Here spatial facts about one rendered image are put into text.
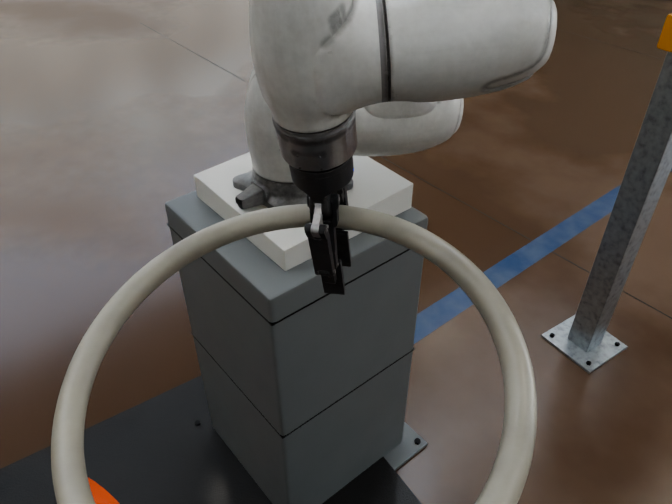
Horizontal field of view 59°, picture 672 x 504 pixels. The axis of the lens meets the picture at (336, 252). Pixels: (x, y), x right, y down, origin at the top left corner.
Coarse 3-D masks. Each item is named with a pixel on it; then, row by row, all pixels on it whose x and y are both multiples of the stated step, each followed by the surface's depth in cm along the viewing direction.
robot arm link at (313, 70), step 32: (256, 0) 52; (288, 0) 50; (320, 0) 51; (352, 0) 54; (256, 32) 54; (288, 32) 52; (320, 32) 52; (352, 32) 53; (384, 32) 53; (256, 64) 57; (288, 64) 54; (320, 64) 54; (352, 64) 54; (384, 64) 54; (288, 96) 57; (320, 96) 56; (352, 96) 57; (384, 96) 57; (288, 128) 61; (320, 128) 60
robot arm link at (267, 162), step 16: (256, 80) 101; (256, 96) 101; (256, 112) 103; (256, 128) 105; (272, 128) 103; (256, 144) 107; (272, 144) 105; (256, 160) 110; (272, 160) 107; (272, 176) 110; (288, 176) 109
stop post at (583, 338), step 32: (640, 160) 156; (640, 192) 160; (608, 224) 172; (640, 224) 166; (608, 256) 176; (608, 288) 180; (576, 320) 195; (608, 320) 192; (576, 352) 197; (608, 352) 197
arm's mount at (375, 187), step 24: (216, 168) 125; (240, 168) 125; (360, 168) 124; (384, 168) 124; (216, 192) 118; (240, 192) 118; (360, 192) 117; (384, 192) 117; (408, 192) 120; (264, 240) 109; (288, 240) 106; (288, 264) 107
